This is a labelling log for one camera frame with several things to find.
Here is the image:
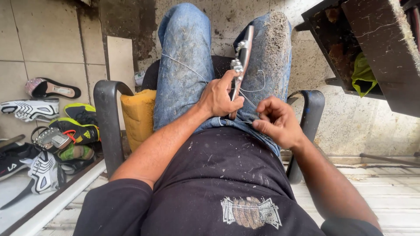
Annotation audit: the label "person's right hand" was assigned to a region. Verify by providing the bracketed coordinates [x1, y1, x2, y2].
[252, 96, 306, 151]

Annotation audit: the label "person's left hand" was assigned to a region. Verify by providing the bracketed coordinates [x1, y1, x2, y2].
[198, 70, 245, 118]

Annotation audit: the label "sandal with silver ornaments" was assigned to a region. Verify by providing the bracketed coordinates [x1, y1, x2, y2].
[229, 26, 255, 120]

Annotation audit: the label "person's dusty blue jeans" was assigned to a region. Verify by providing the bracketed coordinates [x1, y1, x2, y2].
[153, 3, 292, 157]

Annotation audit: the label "white sewing thread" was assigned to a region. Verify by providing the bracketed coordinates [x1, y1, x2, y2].
[161, 53, 266, 111]

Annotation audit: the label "yellow foam cushion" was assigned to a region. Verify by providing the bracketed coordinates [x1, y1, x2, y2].
[120, 89, 157, 152]

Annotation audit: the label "person's black printed t-shirt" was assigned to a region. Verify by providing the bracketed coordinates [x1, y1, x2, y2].
[73, 126, 384, 236]

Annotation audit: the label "yellow-green plastic bag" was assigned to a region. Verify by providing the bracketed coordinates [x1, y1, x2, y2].
[352, 52, 378, 98]

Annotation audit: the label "beige loose tile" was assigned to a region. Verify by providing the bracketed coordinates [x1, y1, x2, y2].
[107, 35, 136, 130]

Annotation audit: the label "dark metal rod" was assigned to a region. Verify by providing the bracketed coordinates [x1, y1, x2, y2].
[359, 153, 420, 167]

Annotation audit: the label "black armchair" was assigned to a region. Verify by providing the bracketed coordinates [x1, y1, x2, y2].
[93, 55, 325, 184]

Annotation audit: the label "dark wooden workbench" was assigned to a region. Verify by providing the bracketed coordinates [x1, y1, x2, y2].
[294, 0, 420, 118]

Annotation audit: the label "black and neon yellow sneaker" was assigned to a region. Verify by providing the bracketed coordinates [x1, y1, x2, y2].
[64, 103, 98, 125]

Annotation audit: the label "black neon sneaker orange laces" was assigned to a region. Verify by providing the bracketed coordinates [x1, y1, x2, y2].
[49, 117, 100, 145]

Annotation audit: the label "green sandal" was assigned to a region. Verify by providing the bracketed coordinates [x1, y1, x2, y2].
[57, 144, 95, 162]

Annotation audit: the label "black slipper with pink glitter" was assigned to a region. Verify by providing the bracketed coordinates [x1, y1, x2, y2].
[25, 77, 82, 99]

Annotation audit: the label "white sneaker with black stripes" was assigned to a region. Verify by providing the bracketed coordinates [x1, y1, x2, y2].
[28, 150, 66, 194]
[0, 98, 60, 123]

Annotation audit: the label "brown wooden stick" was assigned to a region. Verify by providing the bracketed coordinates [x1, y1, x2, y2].
[0, 134, 26, 149]

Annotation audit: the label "black sneaker with white logo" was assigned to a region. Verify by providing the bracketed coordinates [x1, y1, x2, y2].
[0, 142, 42, 181]

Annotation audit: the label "black strap sandal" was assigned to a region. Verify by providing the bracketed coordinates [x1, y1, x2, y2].
[59, 157, 96, 175]

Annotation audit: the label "silver strappy sandal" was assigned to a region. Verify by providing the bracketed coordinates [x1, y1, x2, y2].
[31, 126, 73, 153]

